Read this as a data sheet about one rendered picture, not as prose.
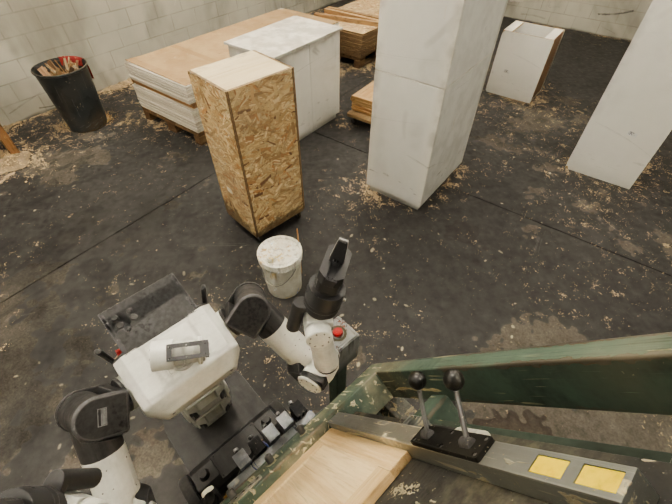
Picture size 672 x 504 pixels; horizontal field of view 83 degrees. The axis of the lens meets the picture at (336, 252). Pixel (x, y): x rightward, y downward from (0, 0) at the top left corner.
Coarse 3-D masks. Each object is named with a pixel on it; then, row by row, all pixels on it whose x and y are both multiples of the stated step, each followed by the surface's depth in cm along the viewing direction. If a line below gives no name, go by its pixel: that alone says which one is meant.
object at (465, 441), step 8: (448, 376) 66; (456, 376) 66; (448, 384) 66; (456, 384) 65; (456, 392) 66; (456, 400) 66; (464, 416) 65; (464, 424) 65; (464, 432) 64; (464, 440) 64; (472, 440) 63
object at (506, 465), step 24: (360, 432) 101; (384, 432) 91; (408, 432) 83; (432, 456) 72; (504, 456) 57; (528, 456) 54; (552, 456) 52; (576, 456) 49; (504, 480) 56; (528, 480) 51; (552, 480) 48; (624, 480) 42
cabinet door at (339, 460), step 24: (336, 432) 117; (312, 456) 113; (336, 456) 102; (360, 456) 93; (384, 456) 85; (408, 456) 81; (288, 480) 109; (312, 480) 99; (336, 480) 90; (360, 480) 83; (384, 480) 77
